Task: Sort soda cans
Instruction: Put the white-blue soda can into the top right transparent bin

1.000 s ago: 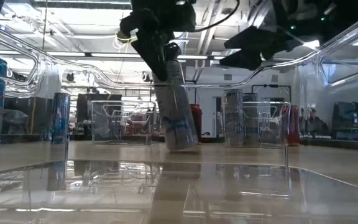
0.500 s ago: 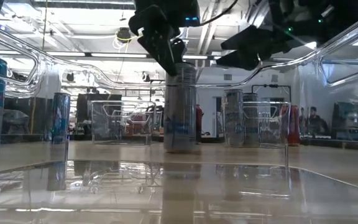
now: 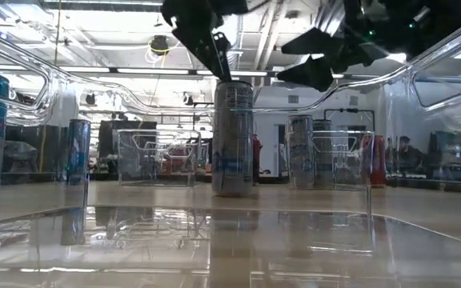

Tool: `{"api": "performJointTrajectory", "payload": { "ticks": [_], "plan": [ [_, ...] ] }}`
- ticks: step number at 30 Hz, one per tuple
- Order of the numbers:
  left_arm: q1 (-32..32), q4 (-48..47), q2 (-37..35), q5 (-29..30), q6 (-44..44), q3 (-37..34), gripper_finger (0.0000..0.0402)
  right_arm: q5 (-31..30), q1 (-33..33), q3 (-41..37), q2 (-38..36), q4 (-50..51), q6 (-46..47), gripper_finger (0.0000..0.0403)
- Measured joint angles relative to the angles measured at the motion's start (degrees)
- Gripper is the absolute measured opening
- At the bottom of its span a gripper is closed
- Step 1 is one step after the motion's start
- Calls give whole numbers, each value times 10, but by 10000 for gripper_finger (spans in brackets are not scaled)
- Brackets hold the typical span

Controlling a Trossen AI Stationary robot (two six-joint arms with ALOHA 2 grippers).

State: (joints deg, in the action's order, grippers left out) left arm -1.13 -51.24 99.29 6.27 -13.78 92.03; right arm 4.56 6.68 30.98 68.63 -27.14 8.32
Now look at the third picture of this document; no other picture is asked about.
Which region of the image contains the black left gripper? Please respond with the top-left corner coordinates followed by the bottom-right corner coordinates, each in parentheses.
top-left (160, 0), bottom-right (251, 81)

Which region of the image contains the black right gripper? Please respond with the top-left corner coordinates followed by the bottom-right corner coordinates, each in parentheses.
top-left (277, 0), bottom-right (435, 92)

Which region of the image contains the grey dark-top slim can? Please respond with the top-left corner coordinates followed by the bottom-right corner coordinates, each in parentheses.
top-left (211, 81), bottom-right (255, 198)
top-left (286, 114), bottom-right (315, 190)
top-left (313, 118), bottom-right (337, 189)

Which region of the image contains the red Coke Zero can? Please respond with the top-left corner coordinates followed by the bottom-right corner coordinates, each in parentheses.
top-left (360, 134), bottom-right (387, 188)
top-left (252, 134), bottom-right (263, 186)

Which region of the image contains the clear plastic narrow bin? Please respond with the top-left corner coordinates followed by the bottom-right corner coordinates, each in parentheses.
top-left (116, 128), bottom-right (202, 188)
top-left (285, 130), bottom-right (375, 191)

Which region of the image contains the clear plastic wide bin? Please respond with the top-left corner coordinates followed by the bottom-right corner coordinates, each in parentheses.
top-left (0, 0), bottom-right (461, 288)

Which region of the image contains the black ceiling dome device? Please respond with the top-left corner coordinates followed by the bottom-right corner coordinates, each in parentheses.
top-left (150, 34), bottom-right (171, 56)

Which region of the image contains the white ceiling light strip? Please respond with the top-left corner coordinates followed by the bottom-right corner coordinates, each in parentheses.
top-left (0, 63), bottom-right (271, 78)

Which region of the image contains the person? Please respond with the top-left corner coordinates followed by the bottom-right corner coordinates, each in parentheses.
top-left (394, 135), bottom-right (426, 173)

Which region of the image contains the black storage cabinet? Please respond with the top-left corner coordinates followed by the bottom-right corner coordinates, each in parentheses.
top-left (4, 124), bottom-right (70, 184)

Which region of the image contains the black pipe frame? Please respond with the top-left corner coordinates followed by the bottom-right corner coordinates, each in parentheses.
top-left (323, 106), bottom-right (376, 133)

